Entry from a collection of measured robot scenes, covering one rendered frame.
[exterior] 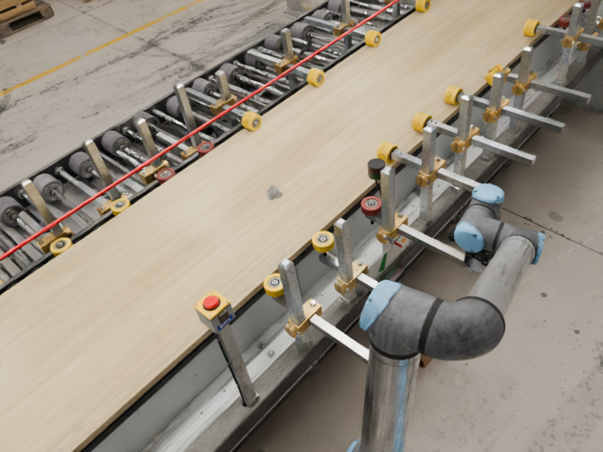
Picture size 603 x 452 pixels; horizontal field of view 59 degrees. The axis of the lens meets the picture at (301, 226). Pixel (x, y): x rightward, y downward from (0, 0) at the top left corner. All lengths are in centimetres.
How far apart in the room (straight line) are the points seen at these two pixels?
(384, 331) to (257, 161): 138
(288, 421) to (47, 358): 112
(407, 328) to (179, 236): 122
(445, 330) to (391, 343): 12
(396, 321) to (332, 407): 153
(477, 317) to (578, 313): 191
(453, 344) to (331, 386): 159
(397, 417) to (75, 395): 98
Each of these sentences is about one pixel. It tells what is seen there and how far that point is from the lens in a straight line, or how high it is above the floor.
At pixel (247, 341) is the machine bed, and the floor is 65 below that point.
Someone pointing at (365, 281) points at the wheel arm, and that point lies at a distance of 189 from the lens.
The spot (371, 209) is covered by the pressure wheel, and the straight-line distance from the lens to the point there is 201.
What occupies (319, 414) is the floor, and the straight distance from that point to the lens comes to 255.
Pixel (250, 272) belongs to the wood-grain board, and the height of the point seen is 90.
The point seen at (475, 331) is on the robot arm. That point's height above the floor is 141.
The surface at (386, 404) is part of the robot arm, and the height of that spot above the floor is 117.
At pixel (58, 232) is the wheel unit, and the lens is 240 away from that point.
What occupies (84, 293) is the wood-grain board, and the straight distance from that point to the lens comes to 204.
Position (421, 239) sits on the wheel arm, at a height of 86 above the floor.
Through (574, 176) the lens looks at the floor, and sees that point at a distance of 370.
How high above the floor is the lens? 229
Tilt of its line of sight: 44 degrees down
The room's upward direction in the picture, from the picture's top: 10 degrees counter-clockwise
